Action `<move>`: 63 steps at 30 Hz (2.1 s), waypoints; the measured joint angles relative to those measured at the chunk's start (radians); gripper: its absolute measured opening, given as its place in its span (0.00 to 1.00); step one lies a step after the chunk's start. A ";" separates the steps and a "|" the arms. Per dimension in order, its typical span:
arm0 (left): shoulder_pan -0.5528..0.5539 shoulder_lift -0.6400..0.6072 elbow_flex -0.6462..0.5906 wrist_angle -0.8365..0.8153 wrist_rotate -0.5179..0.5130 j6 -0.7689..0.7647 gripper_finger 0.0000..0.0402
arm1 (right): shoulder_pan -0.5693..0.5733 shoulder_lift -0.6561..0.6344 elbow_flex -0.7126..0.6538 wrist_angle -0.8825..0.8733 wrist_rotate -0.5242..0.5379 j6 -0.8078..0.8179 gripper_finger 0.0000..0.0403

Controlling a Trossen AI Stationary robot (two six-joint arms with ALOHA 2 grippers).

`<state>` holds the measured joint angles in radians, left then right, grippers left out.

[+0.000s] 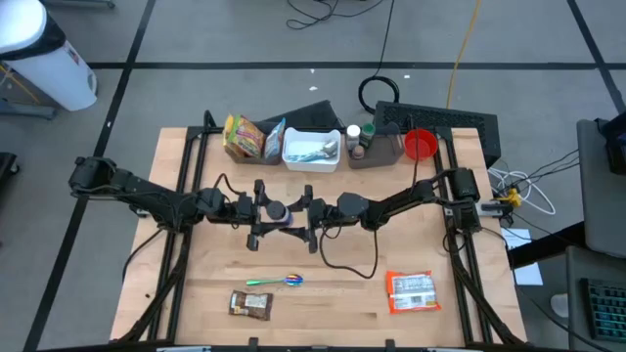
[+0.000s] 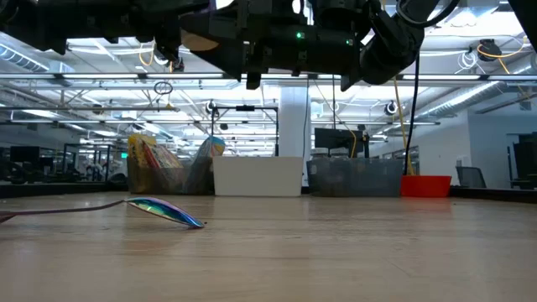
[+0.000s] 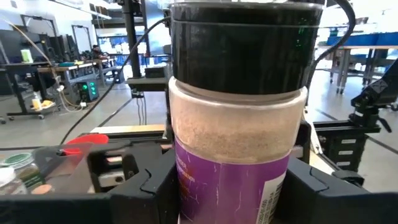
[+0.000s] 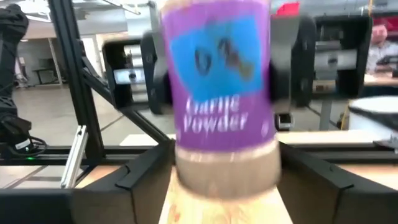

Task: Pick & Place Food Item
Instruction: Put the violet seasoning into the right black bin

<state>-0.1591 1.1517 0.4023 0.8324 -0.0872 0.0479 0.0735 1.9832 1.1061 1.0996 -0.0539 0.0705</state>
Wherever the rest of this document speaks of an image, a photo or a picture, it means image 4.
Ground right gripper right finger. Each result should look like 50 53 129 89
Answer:
276 141 398 224

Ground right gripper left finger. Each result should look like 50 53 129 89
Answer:
71 139 177 224

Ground black-lid purple jar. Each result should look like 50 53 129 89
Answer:
160 0 282 200

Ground silver aluminium extrusion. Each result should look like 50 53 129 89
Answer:
60 125 88 189

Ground white trash bin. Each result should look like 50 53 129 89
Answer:
347 95 398 141

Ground person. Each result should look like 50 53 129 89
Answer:
366 24 398 75

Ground white background table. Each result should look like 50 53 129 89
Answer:
17 27 103 87

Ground black enclosure machine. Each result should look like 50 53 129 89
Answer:
292 14 373 107
101 30 174 115

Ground black aluminium table frame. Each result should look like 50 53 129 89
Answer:
0 0 398 190

